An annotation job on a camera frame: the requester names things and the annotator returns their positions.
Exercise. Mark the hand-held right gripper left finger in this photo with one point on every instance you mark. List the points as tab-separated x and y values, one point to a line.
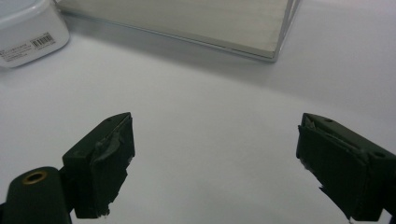
96	161

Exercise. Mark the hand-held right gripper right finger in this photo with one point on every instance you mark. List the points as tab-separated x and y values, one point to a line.
345	168

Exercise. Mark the white square plastic container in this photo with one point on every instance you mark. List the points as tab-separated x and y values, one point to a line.
28	25

